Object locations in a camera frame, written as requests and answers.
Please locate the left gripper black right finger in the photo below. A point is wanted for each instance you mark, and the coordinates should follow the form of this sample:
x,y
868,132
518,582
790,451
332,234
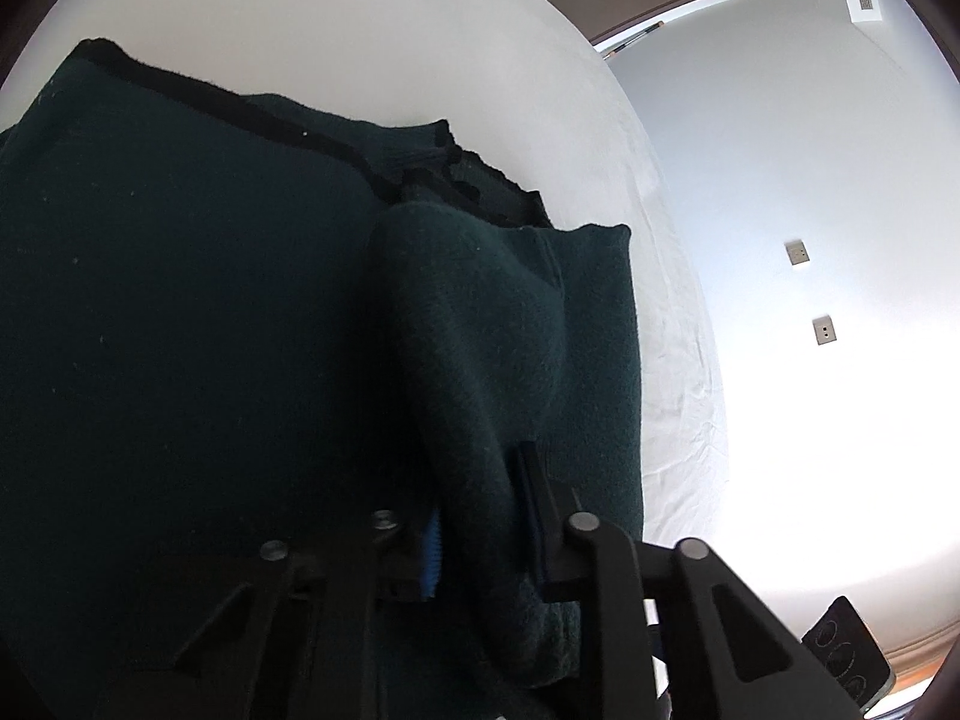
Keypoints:
x,y
544,506

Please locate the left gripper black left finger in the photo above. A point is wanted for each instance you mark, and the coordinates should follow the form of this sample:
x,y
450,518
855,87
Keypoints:
x,y
403,559

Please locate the dark green knit sweater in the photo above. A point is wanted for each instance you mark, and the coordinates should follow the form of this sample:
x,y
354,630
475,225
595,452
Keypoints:
x,y
232,327

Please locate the white bed sheet mattress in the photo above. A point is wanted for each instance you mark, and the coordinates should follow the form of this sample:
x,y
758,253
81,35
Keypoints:
x,y
518,85

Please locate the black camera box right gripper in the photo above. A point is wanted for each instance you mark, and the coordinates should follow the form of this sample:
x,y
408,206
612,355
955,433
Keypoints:
x,y
841,641

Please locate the lower wall socket plate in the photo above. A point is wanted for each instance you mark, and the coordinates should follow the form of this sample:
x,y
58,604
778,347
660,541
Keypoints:
x,y
824,329

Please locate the upper wall switch plate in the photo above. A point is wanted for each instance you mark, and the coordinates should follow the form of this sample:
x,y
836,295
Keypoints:
x,y
797,252

